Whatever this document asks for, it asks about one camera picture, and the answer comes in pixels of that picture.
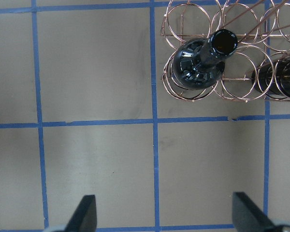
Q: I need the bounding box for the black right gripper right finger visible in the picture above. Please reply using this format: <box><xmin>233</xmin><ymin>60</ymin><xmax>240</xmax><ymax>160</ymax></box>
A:
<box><xmin>232</xmin><ymin>192</ymin><xmax>290</xmax><ymax>232</ymax></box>

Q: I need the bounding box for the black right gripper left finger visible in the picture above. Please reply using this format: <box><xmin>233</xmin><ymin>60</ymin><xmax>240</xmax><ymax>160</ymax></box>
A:
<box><xmin>44</xmin><ymin>194</ymin><xmax>98</xmax><ymax>232</ymax></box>

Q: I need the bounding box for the dark bottle in basket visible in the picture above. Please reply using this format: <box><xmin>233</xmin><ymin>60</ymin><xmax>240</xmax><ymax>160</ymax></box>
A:
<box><xmin>251</xmin><ymin>57</ymin><xmax>290</xmax><ymax>98</ymax></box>
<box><xmin>172</xmin><ymin>29</ymin><xmax>238</xmax><ymax>90</ymax></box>

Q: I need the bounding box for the copper wire wine basket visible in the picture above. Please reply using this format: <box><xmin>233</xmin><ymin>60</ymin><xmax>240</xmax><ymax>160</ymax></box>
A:
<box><xmin>160</xmin><ymin>0</ymin><xmax>290</xmax><ymax>102</ymax></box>

